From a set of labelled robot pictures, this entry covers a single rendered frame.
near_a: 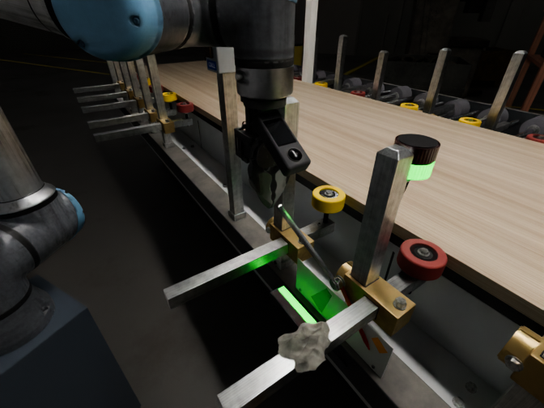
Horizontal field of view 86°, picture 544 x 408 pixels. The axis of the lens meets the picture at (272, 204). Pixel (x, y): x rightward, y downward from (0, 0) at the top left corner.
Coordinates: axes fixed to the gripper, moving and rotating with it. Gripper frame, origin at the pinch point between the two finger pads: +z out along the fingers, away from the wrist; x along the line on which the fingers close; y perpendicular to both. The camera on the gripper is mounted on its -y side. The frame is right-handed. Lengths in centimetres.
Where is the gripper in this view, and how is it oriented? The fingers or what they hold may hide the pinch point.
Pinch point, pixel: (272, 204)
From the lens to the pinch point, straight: 56.7
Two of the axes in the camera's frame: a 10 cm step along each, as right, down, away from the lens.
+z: 0.0, 8.3, 5.5
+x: -8.3, 3.1, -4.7
